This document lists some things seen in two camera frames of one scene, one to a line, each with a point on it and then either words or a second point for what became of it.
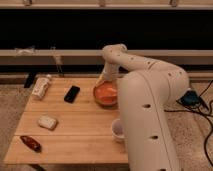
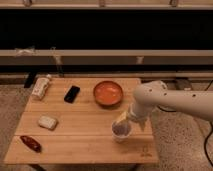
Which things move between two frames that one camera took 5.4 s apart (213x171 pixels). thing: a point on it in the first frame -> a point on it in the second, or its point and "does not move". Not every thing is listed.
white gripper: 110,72 -> 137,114
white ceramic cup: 117,131 does not move
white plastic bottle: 39,87 does not move
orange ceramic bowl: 105,93 does not move
